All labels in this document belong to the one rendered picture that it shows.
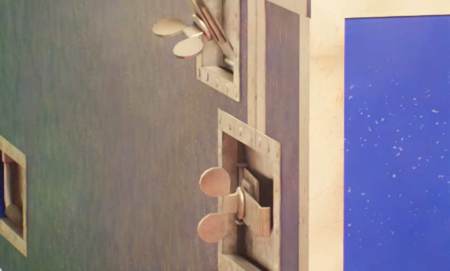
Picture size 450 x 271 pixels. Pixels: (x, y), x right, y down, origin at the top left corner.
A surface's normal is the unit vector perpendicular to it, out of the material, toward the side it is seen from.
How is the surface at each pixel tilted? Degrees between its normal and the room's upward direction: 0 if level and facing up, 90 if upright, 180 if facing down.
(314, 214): 90
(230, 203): 105
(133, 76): 90
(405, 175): 90
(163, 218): 90
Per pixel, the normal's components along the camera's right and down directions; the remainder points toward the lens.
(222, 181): 0.29, 0.40
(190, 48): -0.19, -0.81
